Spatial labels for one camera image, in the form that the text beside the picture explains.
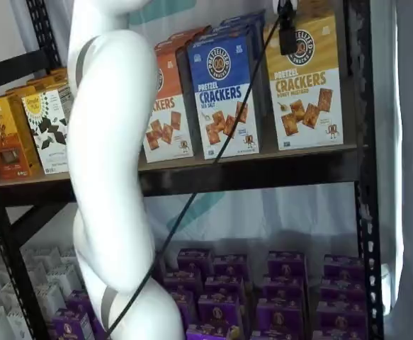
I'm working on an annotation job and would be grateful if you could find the yellow pretzel crackers box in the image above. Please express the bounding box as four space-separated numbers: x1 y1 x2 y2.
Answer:
264 9 345 151
296 0 336 18

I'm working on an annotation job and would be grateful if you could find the blue pretzel crackers box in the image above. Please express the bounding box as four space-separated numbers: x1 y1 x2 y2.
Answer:
220 9 266 50
199 23 264 118
186 34 260 160

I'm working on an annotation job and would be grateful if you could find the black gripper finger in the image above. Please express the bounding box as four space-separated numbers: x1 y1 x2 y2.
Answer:
278 0 298 57

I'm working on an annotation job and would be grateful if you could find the black cable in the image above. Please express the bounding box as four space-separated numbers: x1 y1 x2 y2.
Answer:
105 0 299 337

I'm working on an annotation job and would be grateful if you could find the purple snack box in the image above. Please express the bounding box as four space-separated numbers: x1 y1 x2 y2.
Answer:
186 324 242 340
322 254 366 284
197 293 242 329
176 247 213 281
170 290 198 329
162 271 202 302
251 329 301 340
204 277 245 300
312 329 368 340
319 279 367 307
261 277 305 304
256 298 305 334
212 254 249 284
66 290 99 319
267 250 307 281
52 307 94 340
315 302 369 334

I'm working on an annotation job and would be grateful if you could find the orange pretzel crackers box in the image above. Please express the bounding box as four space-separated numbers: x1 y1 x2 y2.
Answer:
167 26 213 45
142 41 196 164

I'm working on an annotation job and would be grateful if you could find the orange brown snack box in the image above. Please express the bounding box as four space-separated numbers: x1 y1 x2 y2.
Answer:
0 93 45 180
6 74 69 97

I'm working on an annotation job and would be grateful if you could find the white box with black crackers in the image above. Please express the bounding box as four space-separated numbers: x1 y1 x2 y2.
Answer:
55 81 74 120
21 88 74 175

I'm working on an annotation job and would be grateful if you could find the teal tape strip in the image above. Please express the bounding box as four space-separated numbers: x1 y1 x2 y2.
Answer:
166 193 225 235
128 0 197 26

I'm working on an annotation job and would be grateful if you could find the white plastic backdrop sheet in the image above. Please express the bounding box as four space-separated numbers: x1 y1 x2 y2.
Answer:
142 182 360 258

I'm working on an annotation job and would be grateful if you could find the black metal shelving unit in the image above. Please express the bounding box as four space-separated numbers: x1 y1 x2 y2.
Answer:
0 0 386 340

